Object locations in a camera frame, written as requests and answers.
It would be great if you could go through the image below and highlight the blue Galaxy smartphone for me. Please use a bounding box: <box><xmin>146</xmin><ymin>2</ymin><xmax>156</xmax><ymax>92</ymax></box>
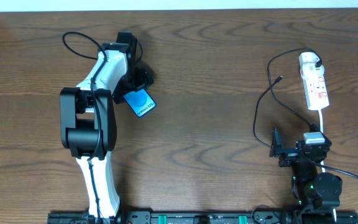
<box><xmin>124</xmin><ymin>89</ymin><xmax>157</xmax><ymax>118</ymax></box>

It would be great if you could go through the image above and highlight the black USB charging cable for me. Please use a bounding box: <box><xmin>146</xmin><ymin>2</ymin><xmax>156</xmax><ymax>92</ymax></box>
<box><xmin>252</xmin><ymin>47</ymin><xmax>323</xmax><ymax>148</ymax></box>

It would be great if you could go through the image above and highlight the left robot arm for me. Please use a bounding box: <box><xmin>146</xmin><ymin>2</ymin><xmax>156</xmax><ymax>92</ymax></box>
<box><xmin>60</xmin><ymin>32</ymin><xmax>157</xmax><ymax>223</ymax></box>

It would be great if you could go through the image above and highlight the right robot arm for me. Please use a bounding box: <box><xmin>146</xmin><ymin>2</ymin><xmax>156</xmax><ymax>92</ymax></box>
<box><xmin>269</xmin><ymin>127</ymin><xmax>342</xmax><ymax>213</ymax></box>

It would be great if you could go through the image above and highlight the white charger adapter plug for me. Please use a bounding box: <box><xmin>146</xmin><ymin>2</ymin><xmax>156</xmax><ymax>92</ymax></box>
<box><xmin>298</xmin><ymin>52</ymin><xmax>320</xmax><ymax>67</ymax></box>

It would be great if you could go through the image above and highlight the white power strip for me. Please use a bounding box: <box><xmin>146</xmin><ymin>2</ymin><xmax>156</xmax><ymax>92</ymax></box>
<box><xmin>300</xmin><ymin>63</ymin><xmax>329</xmax><ymax>111</ymax></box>

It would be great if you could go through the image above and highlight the white power strip cord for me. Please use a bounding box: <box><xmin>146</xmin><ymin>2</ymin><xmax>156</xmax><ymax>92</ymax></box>
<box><xmin>318</xmin><ymin>108</ymin><xmax>325</xmax><ymax>134</ymax></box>

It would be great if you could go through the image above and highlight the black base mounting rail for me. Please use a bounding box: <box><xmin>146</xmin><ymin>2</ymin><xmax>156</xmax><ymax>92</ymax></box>
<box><xmin>47</xmin><ymin>210</ymin><xmax>358</xmax><ymax>224</ymax></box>

